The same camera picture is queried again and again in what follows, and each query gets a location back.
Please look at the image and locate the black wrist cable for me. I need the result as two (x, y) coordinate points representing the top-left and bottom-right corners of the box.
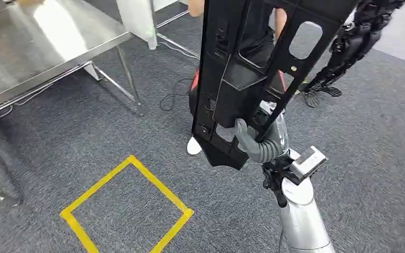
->
(262, 162), (289, 209)

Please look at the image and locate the stainless steel table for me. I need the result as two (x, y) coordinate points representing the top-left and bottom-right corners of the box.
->
(0, 0), (144, 204)

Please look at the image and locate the white hanging sheet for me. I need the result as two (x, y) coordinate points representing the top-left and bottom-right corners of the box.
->
(115, 0), (158, 51)

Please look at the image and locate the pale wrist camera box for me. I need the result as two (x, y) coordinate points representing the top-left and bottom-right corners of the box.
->
(289, 145), (329, 181)

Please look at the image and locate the black floor cable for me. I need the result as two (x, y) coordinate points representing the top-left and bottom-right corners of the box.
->
(159, 77), (194, 112)

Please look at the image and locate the yellow floor tape square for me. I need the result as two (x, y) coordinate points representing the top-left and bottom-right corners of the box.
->
(59, 155), (195, 253)

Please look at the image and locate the steel table frame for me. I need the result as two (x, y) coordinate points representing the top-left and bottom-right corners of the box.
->
(149, 0), (201, 60)

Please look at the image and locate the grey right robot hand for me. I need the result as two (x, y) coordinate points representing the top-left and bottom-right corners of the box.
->
(234, 101), (291, 164)

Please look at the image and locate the person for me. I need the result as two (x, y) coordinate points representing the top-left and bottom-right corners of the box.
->
(186, 0), (289, 156)

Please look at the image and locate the black plastic panel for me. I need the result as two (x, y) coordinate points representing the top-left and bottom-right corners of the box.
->
(191, 0), (359, 171)

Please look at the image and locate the black humanoid robot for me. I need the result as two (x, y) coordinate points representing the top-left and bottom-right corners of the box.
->
(298, 0), (405, 109)

